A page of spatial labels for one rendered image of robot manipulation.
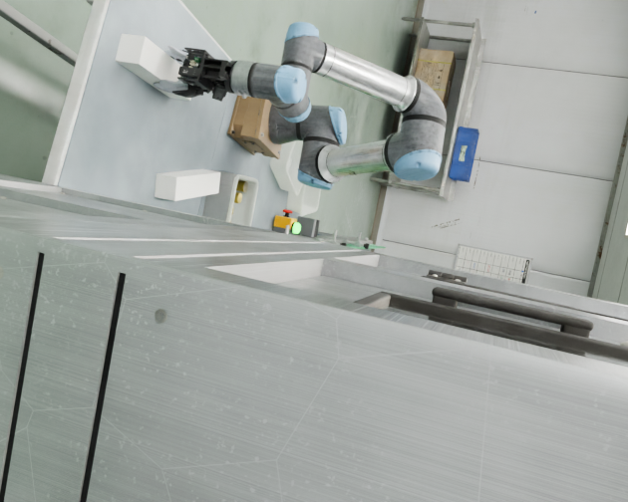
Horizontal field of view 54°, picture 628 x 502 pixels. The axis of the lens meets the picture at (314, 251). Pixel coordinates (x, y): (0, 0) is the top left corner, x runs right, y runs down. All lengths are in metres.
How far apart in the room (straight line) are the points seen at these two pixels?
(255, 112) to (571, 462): 1.69
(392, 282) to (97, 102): 0.91
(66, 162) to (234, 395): 1.04
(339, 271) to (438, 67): 6.91
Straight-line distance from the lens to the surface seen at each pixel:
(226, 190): 1.85
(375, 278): 0.67
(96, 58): 1.40
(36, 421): 0.45
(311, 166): 1.89
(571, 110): 8.05
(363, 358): 0.34
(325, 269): 0.69
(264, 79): 1.35
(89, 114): 1.40
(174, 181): 1.60
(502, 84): 8.09
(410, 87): 1.62
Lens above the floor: 1.62
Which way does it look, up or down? 17 degrees down
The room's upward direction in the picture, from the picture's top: 102 degrees clockwise
